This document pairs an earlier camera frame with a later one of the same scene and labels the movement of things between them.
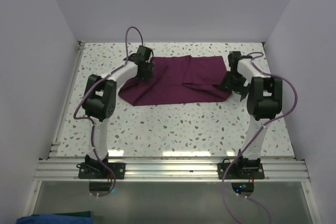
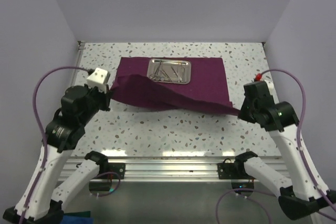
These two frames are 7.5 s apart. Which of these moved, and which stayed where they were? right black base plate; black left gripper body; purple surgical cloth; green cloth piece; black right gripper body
Moved: black right gripper body; black left gripper body; purple surgical cloth
Stayed: green cloth piece; right black base plate
